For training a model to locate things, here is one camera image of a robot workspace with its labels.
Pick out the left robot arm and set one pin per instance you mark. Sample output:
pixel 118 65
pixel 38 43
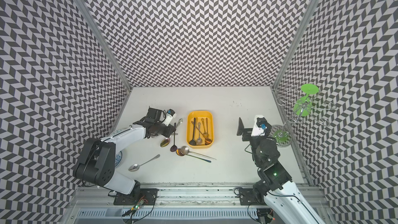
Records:
pixel 96 161

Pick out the aluminium front rail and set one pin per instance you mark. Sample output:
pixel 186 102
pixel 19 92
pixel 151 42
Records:
pixel 172 195

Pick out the aluminium corner post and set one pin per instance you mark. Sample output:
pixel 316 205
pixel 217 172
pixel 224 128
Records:
pixel 102 42
pixel 295 43

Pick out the rose gold long spoon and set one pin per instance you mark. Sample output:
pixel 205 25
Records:
pixel 207 132

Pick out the aluminium corner post right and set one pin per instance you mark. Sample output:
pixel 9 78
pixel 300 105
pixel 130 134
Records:
pixel 295 43

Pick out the ornate silver spoon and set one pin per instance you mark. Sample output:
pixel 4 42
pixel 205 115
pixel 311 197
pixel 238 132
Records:
pixel 199 140

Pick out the blue handled spoon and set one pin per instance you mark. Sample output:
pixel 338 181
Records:
pixel 179 152

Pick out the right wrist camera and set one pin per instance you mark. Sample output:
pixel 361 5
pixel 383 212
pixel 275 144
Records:
pixel 260 127

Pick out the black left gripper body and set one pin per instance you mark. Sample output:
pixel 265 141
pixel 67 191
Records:
pixel 161 128

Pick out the aluminium corner post left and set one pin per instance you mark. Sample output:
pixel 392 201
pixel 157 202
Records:
pixel 102 42

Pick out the dark purple spoon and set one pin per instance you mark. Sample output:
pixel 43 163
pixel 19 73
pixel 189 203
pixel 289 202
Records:
pixel 174 147

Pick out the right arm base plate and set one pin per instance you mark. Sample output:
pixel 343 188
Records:
pixel 247 197

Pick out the gold bowl spoon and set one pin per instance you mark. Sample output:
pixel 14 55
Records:
pixel 166 141

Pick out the blue patterned bowl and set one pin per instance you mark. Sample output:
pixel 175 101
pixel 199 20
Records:
pixel 118 158

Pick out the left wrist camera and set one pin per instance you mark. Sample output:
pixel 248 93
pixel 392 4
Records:
pixel 169 116

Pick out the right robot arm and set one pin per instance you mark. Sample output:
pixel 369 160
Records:
pixel 276 188

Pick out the black handled spoon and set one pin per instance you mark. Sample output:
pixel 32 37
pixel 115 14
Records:
pixel 193 142

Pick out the plain silver spoon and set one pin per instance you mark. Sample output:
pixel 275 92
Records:
pixel 136 167

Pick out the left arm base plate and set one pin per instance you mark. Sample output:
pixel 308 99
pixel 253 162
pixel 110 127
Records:
pixel 147 194

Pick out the yellow plastic storage box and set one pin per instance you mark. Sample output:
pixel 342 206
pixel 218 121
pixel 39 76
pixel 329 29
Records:
pixel 199 115

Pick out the silver long handled spoon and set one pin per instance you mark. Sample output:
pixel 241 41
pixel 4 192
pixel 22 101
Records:
pixel 185 150

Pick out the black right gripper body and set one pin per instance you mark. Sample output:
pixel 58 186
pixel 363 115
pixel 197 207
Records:
pixel 246 137

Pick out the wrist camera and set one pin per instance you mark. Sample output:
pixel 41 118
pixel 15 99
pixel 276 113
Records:
pixel 169 116
pixel 260 127

